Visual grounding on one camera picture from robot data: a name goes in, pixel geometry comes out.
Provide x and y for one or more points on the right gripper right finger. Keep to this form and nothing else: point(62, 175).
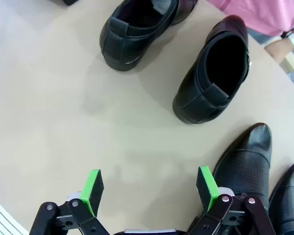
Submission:
point(210, 191)

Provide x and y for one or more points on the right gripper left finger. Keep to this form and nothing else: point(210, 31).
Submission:
point(88, 195)

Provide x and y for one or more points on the black slip-on loafer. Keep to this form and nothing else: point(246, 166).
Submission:
point(198, 102)
point(127, 41)

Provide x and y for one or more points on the black shoe stand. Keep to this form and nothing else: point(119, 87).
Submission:
point(71, 2)

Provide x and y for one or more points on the person's left hand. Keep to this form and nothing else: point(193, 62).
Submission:
point(278, 51)

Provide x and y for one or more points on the blue jeans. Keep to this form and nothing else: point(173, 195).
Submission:
point(258, 36)

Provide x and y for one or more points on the person in pink hoodie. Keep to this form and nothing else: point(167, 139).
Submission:
point(259, 12)

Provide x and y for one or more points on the white ribbed rail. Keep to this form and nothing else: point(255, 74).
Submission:
point(2, 215)

